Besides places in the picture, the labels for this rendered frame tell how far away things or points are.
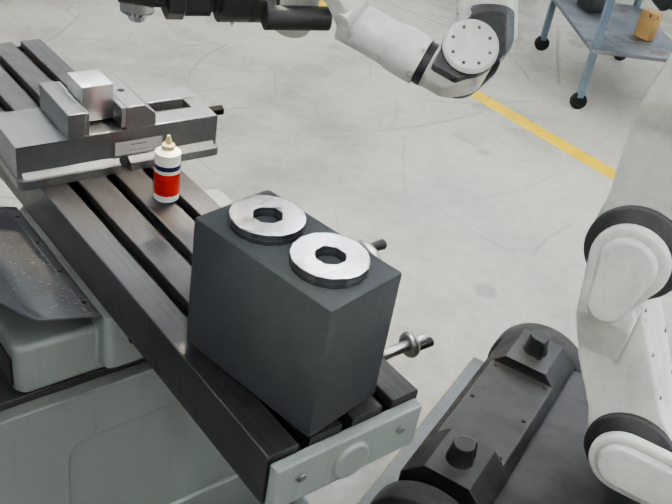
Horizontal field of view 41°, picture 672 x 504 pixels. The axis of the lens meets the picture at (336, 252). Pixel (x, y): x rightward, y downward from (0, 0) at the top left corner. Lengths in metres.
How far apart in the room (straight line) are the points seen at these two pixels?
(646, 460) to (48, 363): 0.90
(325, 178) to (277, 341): 2.43
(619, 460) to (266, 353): 0.65
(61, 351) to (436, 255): 1.93
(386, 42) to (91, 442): 0.77
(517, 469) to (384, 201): 1.91
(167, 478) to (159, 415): 0.17
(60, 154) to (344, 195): 1.98
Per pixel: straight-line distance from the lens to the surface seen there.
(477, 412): 1.61
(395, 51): 1.28
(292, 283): 0.95
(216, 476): 1.74
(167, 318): 1.18
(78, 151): 1.46
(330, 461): 1.07
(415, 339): 1.85
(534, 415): 1.64
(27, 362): 1.33
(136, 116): 1.47
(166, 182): 1.40
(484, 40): 1.26
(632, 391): 1.45
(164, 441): 1.59
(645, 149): 1.27
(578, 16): 4.85
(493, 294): 2.96
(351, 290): 0.95
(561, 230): 3.43
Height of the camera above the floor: 1.65
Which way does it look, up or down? 34 degrees down
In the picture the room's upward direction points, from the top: 10 degrees clockwise
